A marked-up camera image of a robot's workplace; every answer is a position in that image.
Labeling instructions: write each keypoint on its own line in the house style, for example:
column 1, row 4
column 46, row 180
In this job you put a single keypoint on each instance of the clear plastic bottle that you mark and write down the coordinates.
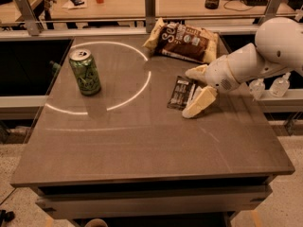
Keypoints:
column 256, row 88
column 280, row 85

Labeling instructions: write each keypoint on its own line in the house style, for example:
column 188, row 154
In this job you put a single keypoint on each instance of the green soda can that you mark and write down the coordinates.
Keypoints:
column 85, row 71

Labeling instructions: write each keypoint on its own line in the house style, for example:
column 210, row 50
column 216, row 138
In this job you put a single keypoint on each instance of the grey metal bracket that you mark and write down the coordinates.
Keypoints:
column 149, row 15
column 270, row 12
column 33, row 25

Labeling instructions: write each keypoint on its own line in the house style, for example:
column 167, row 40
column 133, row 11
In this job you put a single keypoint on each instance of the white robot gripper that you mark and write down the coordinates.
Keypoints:
column 220, row 74

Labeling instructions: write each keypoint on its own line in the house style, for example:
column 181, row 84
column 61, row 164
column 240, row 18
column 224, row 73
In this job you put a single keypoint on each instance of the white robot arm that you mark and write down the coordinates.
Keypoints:
column 277, row 49

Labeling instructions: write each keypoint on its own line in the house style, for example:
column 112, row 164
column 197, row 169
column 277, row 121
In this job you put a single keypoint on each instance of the black rxbar chocolate wrapper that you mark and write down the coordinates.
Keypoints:
column 182, row 90

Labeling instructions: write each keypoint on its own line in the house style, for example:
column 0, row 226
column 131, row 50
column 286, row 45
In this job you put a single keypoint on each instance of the grey metal bracket middle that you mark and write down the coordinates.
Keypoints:
column 149, row 15

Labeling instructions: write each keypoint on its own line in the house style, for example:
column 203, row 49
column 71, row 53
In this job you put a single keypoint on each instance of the black mesh pen cup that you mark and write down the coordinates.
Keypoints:
column 212, row 4

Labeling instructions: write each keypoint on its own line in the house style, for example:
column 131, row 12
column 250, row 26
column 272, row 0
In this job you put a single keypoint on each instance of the grey metal bracket left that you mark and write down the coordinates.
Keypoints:
column 33, row 25

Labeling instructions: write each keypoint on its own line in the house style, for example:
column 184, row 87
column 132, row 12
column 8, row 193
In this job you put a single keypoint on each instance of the grey table drawer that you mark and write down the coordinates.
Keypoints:
column 155, row 202

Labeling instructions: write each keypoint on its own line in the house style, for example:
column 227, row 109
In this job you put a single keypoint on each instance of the brown and yellow chip bag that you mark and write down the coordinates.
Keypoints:
column 183, row 42

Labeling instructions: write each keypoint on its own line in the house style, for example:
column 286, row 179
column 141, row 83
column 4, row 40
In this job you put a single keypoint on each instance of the grey metal bracket right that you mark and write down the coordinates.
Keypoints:
column 270, row 12

